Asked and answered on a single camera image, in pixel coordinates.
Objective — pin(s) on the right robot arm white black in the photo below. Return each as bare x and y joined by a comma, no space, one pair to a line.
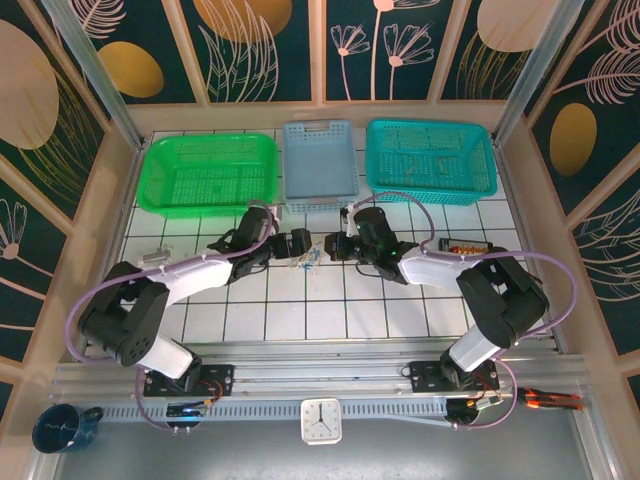
435,270

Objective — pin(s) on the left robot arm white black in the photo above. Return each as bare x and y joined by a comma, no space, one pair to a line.
200,277

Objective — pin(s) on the teal plastic basket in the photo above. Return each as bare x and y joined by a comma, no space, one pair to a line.
430,192

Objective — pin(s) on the light blue plastic basket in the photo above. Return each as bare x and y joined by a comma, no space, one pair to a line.
320,160

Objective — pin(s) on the green plastic basket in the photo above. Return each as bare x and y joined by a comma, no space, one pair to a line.
165,200

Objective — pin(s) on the black tray with orange parts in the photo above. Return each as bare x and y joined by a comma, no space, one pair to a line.
465,247

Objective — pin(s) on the white square clock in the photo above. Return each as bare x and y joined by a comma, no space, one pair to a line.
321,421

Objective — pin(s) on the white flat strip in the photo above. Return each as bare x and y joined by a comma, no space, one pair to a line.
420,420

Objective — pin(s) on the small electronics board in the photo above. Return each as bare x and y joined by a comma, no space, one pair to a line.
187,411
485,402

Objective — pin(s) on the orange black hand tool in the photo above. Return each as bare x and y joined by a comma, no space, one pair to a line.
550,400

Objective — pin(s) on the dark blue mug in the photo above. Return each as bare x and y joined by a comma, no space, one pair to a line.
57,430

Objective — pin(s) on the aluminium mounting rail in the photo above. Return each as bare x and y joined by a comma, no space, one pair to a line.
325,372

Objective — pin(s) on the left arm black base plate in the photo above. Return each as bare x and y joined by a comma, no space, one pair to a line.
222,380

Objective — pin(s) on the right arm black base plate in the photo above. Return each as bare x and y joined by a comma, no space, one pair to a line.
422,375

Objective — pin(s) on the aluminium frame post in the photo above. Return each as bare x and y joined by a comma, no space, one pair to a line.
537,75
92,75

